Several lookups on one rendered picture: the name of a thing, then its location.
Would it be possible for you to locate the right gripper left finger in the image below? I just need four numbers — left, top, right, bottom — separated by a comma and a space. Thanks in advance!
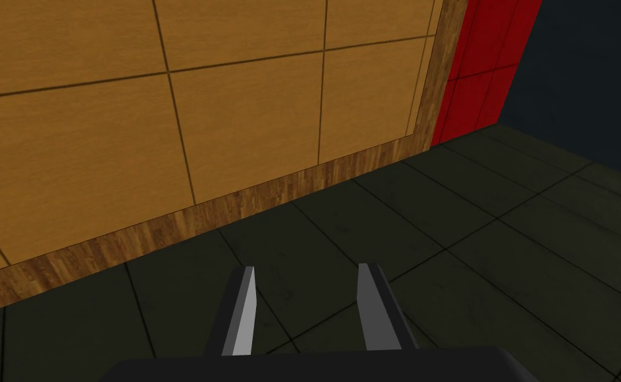
204, 265, 258, 357

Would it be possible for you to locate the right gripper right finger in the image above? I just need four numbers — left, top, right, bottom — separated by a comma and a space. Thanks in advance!
357, 262, 420, 352

